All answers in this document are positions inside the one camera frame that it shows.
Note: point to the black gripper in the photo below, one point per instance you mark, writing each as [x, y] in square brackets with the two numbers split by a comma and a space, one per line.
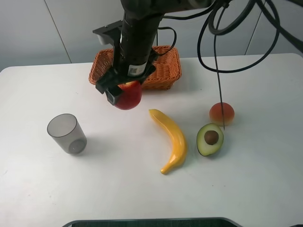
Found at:
[121, 72]

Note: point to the red apple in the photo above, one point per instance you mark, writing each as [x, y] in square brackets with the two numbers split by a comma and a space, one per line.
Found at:
[131, 95]

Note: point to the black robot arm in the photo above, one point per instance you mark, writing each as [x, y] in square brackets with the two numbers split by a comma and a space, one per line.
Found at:
[132, 39]

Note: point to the grey translucent plastic cup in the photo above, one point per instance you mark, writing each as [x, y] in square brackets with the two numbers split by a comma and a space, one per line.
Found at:
[67, 133]

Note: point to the yellow banana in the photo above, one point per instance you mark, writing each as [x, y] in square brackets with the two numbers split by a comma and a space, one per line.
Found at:
[177, 137]

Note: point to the orange peach half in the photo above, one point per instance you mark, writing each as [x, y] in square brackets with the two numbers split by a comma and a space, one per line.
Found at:
[216, 116]

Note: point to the halved avocado with pit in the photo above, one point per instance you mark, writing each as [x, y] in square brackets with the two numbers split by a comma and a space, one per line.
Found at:
[209, 139]

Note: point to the dark monitor edge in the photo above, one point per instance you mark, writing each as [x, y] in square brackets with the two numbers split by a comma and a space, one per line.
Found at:
[165, 222]

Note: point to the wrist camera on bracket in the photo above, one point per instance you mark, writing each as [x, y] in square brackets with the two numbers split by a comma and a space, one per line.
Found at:
[109, 34]

